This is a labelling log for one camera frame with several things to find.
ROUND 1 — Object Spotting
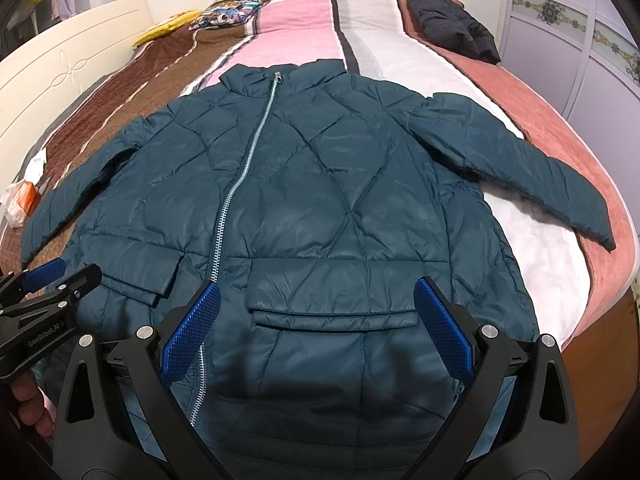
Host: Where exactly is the teal quilted puffer jacket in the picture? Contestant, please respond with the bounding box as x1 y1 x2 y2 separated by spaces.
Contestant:
21 60 615 479

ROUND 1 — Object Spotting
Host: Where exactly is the person's left hand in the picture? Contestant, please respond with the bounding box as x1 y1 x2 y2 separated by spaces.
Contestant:
10 370 54 438

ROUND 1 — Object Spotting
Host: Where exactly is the orange white plastic bag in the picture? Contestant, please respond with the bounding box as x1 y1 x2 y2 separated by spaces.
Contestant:
1 180 41 229

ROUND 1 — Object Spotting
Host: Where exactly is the striped patchwork bedspread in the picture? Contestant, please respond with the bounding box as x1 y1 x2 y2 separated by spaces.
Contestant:
11 0 639 342

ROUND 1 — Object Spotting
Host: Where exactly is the cream headboard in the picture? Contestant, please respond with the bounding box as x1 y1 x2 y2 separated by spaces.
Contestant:
0 0 152 188

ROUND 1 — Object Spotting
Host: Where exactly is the colourful patterned pillow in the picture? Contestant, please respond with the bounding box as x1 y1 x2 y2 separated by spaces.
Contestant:
189 0 271 30

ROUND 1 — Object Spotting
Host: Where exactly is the lilac wardrobe with ornaments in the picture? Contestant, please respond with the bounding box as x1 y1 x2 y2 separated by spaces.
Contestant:
501 0 639 218

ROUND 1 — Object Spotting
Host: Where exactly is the black puffer jacket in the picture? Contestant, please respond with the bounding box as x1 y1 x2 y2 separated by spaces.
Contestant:
406 0 501 65

